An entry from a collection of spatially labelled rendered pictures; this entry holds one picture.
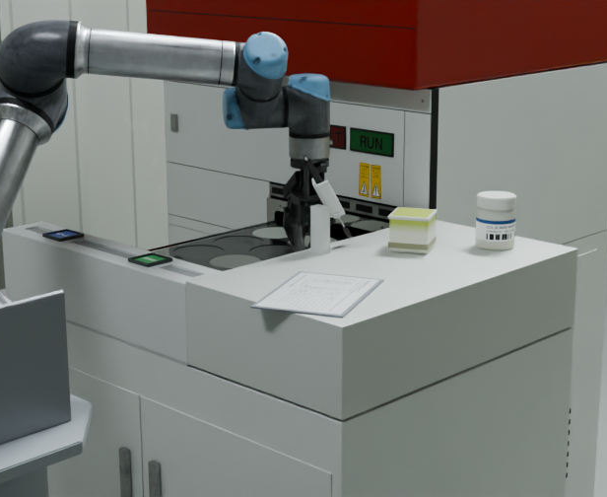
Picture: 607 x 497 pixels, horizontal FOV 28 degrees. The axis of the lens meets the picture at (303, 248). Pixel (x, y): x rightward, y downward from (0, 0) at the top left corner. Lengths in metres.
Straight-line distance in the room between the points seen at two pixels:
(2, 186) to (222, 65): 0.42
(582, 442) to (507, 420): 0.98
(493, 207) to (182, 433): 0.67
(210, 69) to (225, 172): 0.80
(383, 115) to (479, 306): 0.60
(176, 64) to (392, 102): 0.56
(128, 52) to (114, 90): 2.38
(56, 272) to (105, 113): 2.17
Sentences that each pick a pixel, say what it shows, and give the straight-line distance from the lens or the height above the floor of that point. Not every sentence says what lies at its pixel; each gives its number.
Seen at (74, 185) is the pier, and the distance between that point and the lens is 4.14.
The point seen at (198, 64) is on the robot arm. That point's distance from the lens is 2.09.
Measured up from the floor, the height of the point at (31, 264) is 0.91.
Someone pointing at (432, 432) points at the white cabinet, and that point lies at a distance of 2.02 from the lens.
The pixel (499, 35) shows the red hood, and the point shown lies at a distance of 2.58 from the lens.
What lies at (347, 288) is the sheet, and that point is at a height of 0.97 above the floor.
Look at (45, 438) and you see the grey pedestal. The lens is 1.82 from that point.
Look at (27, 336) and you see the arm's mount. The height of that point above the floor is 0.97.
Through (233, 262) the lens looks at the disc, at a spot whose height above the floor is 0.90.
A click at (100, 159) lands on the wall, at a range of 4.46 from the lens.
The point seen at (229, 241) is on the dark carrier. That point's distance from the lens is 2.55.
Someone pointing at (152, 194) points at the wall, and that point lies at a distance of 4.63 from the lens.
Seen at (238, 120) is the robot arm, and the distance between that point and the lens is 2.20.
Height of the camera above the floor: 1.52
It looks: 15 degrees down
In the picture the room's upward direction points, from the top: straight up
